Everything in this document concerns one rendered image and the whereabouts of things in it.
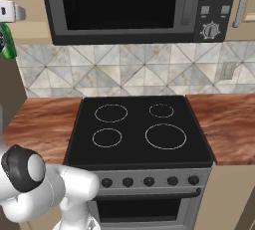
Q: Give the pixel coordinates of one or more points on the grey microwave dial knob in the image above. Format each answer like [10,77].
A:
[211,30]

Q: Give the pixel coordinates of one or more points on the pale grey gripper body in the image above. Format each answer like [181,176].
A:
[20,13]

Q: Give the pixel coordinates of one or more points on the silver oven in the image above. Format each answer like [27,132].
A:
[156,174]

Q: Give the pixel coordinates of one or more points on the black hob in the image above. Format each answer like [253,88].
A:
[139,154]

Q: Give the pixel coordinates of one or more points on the grey wall socket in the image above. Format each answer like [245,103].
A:
[228,70]

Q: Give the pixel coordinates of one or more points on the beige wall cupboard door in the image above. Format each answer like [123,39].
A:
[242,33]

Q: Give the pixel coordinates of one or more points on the green beer bottle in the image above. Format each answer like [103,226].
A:
[8,46]

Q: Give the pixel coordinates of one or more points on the black oven knob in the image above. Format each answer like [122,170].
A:
[106,183]
[172,181]
[149,181]
[193,180]
[127,182]

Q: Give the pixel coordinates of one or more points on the beige base cupboard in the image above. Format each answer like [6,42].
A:
[229,197]

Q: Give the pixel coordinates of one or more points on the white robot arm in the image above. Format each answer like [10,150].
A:
[76,187]

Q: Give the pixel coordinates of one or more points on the dark brown tall panel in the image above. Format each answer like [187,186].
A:
[11,88]

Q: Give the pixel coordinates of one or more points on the silver oven door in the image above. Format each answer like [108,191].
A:
[139,224]

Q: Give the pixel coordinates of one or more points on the black and grey microwave oven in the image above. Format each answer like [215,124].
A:
[126,35]

